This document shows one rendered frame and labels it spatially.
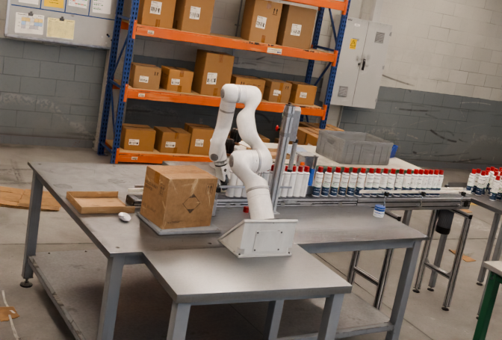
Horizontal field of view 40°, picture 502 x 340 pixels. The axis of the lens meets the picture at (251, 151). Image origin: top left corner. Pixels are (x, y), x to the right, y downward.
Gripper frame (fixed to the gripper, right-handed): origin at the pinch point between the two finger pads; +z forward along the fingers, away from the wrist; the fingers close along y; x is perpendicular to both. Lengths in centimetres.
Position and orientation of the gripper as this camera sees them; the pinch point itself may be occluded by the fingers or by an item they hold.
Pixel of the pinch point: (224, 186)
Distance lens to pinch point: 414.6
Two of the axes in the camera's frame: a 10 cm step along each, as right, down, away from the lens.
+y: -5.2, -2.7, 8.1
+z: 1.2, 9.2, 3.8
